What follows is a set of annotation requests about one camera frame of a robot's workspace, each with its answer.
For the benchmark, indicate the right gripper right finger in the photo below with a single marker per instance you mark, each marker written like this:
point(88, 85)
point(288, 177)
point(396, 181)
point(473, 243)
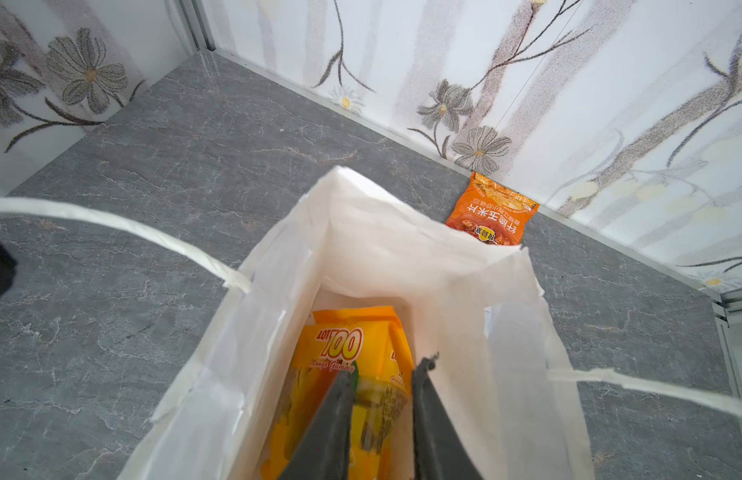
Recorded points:
point(438, 451)

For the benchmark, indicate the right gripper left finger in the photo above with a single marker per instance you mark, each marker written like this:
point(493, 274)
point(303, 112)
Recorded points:
point(324, 451)

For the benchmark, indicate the yellow mango candy bag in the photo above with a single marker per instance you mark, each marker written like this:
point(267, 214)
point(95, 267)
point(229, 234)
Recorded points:
point(369, 343)

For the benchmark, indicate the white paper bag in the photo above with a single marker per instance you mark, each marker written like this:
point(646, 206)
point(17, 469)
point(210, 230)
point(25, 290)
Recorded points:
point(503, 374)

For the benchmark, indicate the orange chip bag by wall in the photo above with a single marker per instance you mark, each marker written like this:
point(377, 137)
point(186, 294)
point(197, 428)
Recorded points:
point(492, 213)

